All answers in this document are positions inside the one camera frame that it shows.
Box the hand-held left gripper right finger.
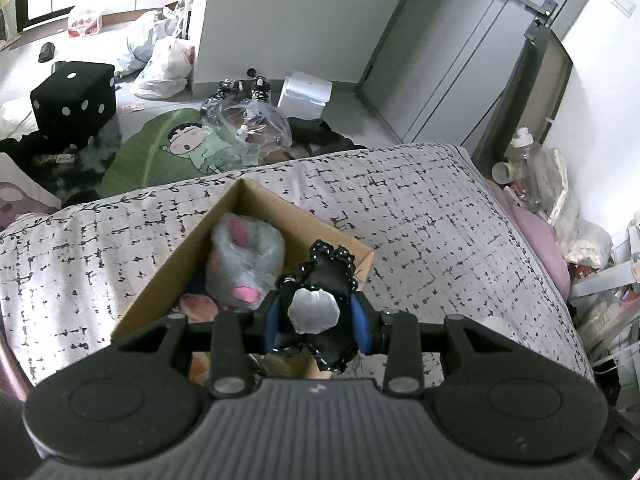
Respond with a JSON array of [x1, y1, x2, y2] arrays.
[[352, 294, 531, 397]]

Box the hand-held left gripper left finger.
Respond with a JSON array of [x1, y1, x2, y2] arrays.
[[117, 292, 282, 397]]

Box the black plush toy silver patch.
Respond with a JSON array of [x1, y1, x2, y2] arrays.
[[272, 240, 363, 374]]

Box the grey-blue fluffy plush toy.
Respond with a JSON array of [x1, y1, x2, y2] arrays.
[[205, 212, 287, 311]]

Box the cardboard box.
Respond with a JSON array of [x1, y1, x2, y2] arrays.
[[110, 178, 375, 386]]

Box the white black-patterned bedspread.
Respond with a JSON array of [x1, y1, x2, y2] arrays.
[[0, 142, 597, 402]]

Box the clear plastic bag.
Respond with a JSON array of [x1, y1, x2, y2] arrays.
[[201, 99, 293, 167]]

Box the black cloth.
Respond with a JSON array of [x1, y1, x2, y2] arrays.
[[287, 116, 368, 155]]

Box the pink bedsheet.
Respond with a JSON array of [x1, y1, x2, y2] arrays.
[[484, 179, 572, 302]]

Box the paper cup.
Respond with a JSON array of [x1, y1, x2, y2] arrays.
[[492, 161, 519, 186]]

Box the green leaf cartoon rug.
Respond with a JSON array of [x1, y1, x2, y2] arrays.
[[100, 109, 262, 197]]

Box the clear plastic bottle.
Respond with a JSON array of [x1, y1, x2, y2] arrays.
[[504, 127, 545, 212]]

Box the white storage box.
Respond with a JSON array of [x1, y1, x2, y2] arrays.
[[276, 71, 333, 122]]

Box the crumpled white plastic bag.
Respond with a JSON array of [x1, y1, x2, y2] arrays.
[[550, 200, 614, 270]]

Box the dark mottled fluffy rug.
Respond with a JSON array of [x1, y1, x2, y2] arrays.
[[27, 120, 124, 202]]

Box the white plastic bag red print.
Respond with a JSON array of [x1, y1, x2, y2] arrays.
[[131, 39, 196, 101]]

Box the black-framed wooden board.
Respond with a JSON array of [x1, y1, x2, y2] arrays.
[[471, 26, 574, 179]]

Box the pink bear print pillow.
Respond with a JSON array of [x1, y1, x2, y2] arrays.
[[0, 152, 62, 219]]

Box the grey door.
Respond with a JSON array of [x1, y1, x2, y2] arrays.
[[357, 0, 617, 147]]

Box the black dice pouf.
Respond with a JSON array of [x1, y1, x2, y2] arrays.
[[30, 61, 119, 150]]

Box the white cloth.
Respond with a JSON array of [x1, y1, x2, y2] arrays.
[[0, 97, 42, 142]]

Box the red and white plastic bag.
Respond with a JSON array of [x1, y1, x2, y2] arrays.
[[67, 6, 104, 39]]

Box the metal door handle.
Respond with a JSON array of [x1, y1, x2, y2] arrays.
[[519, 0, 559, 27]]

